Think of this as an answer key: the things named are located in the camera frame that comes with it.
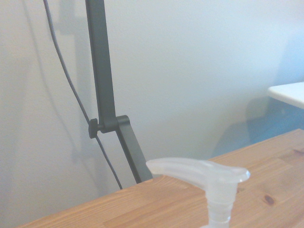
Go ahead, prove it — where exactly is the clear hand sanitizer pump bottle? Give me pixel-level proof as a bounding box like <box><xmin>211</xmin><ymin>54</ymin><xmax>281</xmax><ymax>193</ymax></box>
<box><xmin>145</xmin><ymin>157</ymin><xmax>252</xmax><ymax>228</ymax></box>

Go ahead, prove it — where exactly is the dark articulated camera stand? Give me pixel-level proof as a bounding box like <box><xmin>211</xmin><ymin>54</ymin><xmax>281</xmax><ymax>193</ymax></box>
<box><xmin>85</xmin><ymin>0</ymin><xmax>154</xmax><ymax>185</ymax></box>

